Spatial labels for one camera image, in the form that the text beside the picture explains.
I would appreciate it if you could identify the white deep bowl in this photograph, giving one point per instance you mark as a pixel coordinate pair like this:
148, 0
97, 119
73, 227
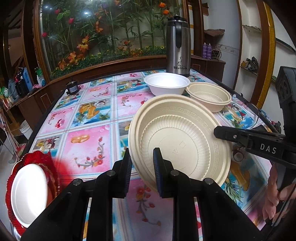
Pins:
166, 83

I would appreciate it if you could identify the small black jar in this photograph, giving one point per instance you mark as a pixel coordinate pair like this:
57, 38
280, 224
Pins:
72, 87

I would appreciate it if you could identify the white plastic bucket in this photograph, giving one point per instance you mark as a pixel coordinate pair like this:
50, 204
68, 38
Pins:
26, 129

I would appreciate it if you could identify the small beige ribbed bowl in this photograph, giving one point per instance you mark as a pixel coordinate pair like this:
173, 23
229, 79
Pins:
212, 96

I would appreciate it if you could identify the artificial flower display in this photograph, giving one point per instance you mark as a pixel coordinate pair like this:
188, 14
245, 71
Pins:
79, 34

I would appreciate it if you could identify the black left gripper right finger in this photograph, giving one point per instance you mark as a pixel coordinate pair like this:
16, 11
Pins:
201, 208

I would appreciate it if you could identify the red scalloped plate with sticker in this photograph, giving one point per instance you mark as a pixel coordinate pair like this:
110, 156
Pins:
49, 180

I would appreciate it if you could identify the white plate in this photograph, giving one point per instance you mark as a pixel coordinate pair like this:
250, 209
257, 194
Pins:
29, 194

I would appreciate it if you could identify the right hand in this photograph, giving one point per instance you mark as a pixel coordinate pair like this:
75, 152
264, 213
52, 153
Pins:
273, 197

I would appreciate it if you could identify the stainless steel thermos jug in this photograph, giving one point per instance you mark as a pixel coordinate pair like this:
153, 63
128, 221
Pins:
178, 46

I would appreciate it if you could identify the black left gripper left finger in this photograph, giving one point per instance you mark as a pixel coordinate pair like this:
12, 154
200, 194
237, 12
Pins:
83, 211

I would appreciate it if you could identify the purple spray can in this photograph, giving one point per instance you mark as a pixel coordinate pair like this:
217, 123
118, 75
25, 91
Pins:
204, 51
209, 51

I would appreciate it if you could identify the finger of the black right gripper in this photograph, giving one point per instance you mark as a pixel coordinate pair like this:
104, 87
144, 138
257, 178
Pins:
272, 146

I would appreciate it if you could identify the large beige ribbed bowl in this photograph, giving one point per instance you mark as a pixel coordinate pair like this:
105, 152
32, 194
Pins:
183, 130

